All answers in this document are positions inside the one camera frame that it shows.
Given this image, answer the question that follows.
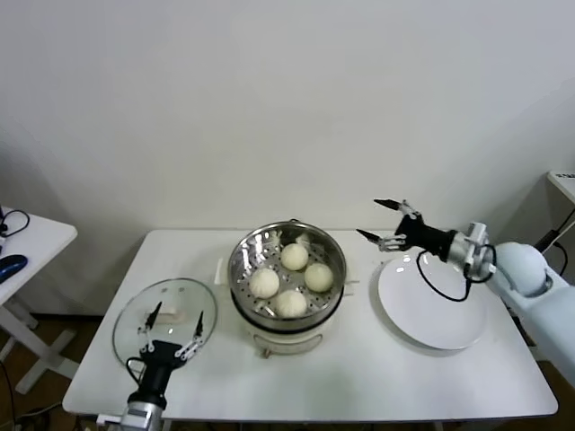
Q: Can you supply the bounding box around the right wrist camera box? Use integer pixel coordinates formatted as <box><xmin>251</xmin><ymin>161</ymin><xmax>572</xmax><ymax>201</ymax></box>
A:
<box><xmin>466</xmin><ymin>221</ymin><xmax>491</xmax><ymax>246</ymax></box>

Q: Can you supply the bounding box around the white side table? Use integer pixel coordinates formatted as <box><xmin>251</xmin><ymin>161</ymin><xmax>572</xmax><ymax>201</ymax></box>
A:
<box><xmin>0</xmin><ymin>207</ymin><xmax>78</xmax><ymax>396</ymax></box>

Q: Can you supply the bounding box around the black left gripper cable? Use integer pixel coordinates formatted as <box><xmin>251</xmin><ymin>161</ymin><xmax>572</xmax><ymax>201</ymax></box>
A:
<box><xmin>126</xmin><ymin>356</ymin><xmax>147</xmax><ymax>386</ymax></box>

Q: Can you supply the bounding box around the white round plate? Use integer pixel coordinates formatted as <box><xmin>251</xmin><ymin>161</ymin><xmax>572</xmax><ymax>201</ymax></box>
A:
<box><xmin>368</xmin><ymin>254</ymin><xmax>489</xmax><ymax>352</ymax></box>

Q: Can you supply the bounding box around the thin black looped cable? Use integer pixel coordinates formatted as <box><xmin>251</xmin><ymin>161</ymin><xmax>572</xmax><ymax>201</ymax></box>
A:
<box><xmin>0</xmin><ymin>208</ymin><xmax>31</xmax><ymax>239</ymax></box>

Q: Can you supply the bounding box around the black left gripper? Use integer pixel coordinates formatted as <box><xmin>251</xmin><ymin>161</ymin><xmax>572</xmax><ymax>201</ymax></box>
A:
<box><xmin>129</xmin><ymin>301</ymin><xmax>206</xmax><ymax>399</ymax></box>

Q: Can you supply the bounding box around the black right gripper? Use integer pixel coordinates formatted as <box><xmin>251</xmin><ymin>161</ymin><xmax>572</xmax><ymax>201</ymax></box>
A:
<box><xmin>356</xmin><ymin>197</ymin><xmax>453</xmax><ymax>264</ymax></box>

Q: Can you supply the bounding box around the blue computer mouse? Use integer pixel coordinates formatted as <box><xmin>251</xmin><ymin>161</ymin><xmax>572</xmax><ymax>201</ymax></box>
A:
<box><xmin>0</xmin><ymin>254</ymin><xmax>28</xmax><ymax>283</ymax></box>

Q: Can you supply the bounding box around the black power strip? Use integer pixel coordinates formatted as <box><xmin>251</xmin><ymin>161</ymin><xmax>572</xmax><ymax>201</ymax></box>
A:
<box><xmin>533</xmin><ymin>228</ymin><xmax>562</xmax><ymax>253</ymax></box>

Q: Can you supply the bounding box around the white steamed baozi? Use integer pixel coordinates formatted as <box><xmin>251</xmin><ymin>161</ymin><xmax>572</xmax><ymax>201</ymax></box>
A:
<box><xmin>275</xmin><ymin>289</ymin><xmax>308</xmax><ymax>319</ymax></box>
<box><xmin>280</xmin><ymin>243</ymin><xmax>309</xmax><ymax>272</ymax></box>
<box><xmin>249</xmin><ymin>268</ymin><xmax>280</xmax><ymax>299</ymax></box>
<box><xmin>304</xmin><ymin>262</ymin><xmax>334</xmax><ymax>292</ymax></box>

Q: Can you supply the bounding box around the round glass pot lid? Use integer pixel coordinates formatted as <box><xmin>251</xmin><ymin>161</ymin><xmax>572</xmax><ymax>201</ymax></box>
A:
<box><xmin>111</xmin><ymin>277</ymin><xmax>219</xmax><ymax>372</ymax></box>

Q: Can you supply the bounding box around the white table with label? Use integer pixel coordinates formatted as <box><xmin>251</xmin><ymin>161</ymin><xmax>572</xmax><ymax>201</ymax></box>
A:
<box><xmin>546</xmin><ymin>170</ymin><xmax>575</xmax><ymax>203</ymax></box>

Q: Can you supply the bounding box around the stainless steel steamer basket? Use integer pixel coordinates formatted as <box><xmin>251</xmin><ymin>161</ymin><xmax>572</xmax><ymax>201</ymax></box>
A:
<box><xmin>215</xmin><ymin>221</ymin><xmax>363</xmax><ymax>331</ymax></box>

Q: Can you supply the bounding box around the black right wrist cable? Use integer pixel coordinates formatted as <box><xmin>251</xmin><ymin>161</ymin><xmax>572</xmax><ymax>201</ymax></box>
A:
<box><xmin>415</xmin><ymin>249</ymin><xmax>473</xmax><ymax>303</ymax></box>

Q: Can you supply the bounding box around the cream electric cooker base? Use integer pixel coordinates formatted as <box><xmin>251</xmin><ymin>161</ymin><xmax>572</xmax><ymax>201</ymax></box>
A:
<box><xmin>231</xmin><ymin>282</ymin><xmax>356</xmax><ymax>360</ymax></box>

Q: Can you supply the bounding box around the black background cable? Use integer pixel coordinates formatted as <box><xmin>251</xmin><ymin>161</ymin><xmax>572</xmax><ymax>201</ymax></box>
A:
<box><xmin>553</xmin><ymin>242</ymin><xmax>568</xmax><ymax>277</ymax></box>

